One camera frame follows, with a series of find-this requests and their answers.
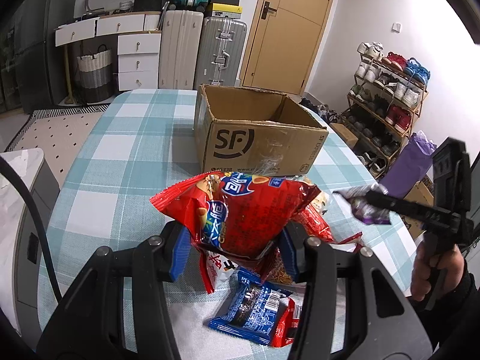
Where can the purple bag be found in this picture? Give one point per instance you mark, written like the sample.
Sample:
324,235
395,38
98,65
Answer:
412,164

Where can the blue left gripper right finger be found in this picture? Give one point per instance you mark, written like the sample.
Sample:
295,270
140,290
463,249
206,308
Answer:
292,251

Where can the patterned floor rug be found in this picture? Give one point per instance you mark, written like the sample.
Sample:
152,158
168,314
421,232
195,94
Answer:
60,133

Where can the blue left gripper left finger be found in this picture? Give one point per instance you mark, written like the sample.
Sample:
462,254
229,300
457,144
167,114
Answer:
180,253

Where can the white drawer desk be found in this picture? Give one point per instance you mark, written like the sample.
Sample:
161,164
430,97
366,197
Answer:
133,38

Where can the silver purple snack pack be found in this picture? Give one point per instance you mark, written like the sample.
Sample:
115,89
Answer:
367,214

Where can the teal plaid tablecloth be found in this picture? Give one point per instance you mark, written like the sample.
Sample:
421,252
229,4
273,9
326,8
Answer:
143,143

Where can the silver suitcase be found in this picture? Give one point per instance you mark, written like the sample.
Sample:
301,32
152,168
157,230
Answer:
220,50

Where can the white side cabinet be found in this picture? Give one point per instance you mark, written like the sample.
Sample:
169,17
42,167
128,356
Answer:
20,247

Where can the beige suitcase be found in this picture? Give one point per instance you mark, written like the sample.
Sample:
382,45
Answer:
179,47

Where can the SF cardboard box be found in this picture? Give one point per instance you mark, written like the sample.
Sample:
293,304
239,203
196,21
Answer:
254,131

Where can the red chip bag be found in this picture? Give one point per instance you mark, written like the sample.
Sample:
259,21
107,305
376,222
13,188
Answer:
235,212

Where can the woven laundry basket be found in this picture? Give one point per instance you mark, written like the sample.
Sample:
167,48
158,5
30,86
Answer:
96,78

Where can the white noodle snack bag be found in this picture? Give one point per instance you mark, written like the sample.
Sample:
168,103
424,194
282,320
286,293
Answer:
215,269

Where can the red black snack pack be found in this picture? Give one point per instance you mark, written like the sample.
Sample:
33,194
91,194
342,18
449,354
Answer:
287,324

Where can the person's right hand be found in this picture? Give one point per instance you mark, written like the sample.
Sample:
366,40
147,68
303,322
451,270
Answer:
452,262

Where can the light switch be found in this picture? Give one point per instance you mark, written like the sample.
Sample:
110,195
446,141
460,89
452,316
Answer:
396,27

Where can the wooden shoe rack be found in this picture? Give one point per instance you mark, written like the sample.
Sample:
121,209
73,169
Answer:
384,103

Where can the small cardboard box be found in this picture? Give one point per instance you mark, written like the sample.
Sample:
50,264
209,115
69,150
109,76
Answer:
345,134

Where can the blue snack pack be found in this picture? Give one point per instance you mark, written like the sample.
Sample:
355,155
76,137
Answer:
254,310

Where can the wooden door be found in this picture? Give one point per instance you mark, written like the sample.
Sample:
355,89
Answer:
283,44

